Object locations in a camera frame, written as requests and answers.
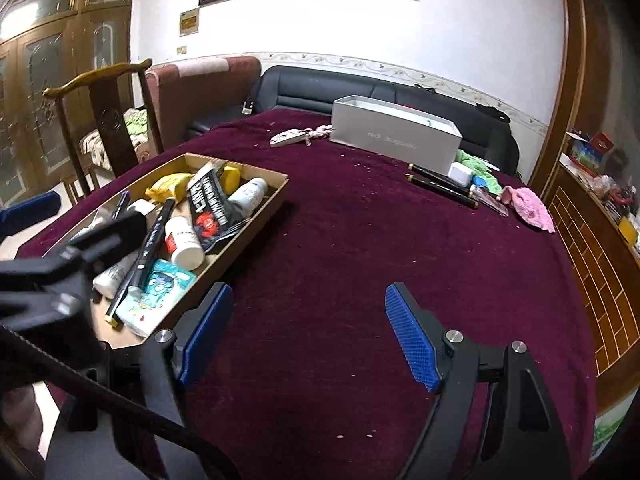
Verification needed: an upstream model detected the teal wipes packet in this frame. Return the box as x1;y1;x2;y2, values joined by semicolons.
116;259;196;337

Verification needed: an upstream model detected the grey rectangular box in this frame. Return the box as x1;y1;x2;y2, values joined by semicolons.
330;96;462;174

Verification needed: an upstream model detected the purple-capped black marker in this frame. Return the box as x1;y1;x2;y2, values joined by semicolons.
128;197;177;298

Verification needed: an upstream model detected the gold-capped black pen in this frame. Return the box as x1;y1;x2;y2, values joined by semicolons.
408;162;470;195
406;174;478;209

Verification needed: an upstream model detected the black red snack pouch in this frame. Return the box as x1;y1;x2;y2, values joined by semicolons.
186;162;247;255

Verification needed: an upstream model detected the upper gold-capped black pen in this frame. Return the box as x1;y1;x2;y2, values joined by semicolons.
408;162;470;195

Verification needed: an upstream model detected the black cable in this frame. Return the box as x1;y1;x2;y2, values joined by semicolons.
0;324;241;480

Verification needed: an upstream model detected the green cloth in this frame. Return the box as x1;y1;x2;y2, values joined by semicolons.
454;150;503;196

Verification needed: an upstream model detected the yellow snack packet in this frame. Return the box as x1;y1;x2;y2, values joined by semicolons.
144;172;193;204

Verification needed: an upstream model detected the maroon velvet tablecloth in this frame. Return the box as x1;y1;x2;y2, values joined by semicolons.
14;107;599;480

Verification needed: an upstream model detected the small wall plaque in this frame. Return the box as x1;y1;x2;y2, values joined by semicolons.
179;8;200;37

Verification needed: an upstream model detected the wooden brick-pattern cabinet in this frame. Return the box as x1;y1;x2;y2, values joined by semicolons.
544;164;639;414

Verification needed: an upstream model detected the pink cloth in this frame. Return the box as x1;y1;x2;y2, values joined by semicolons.
499;185;555;234

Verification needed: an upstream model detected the grey-capped black marker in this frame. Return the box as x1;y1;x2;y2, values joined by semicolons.
111;191;130;220

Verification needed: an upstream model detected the wooden glass-door wardrobe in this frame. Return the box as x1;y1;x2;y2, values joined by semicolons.
1;0;132;206

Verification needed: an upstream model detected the brown armchair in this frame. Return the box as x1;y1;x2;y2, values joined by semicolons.
145;56;262;150

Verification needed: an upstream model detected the black leather sofa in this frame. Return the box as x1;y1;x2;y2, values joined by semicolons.
183;65;520;176

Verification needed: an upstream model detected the white green-label bottle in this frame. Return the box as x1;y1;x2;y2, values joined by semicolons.
228;177;268;218

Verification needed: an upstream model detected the shallow cardboard tray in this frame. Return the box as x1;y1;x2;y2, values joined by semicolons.
54;153;290;349

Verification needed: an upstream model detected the green-capped black marker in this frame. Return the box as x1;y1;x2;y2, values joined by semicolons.
104;278;129;328

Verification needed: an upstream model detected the white red-label bottle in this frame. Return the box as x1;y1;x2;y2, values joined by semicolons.
165;216;205;271

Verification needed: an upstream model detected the wooden chinese chair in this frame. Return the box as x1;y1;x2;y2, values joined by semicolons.
42;58;165;197

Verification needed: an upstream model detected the lower gold-capped black pen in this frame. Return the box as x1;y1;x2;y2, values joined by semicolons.
406;174;478;209

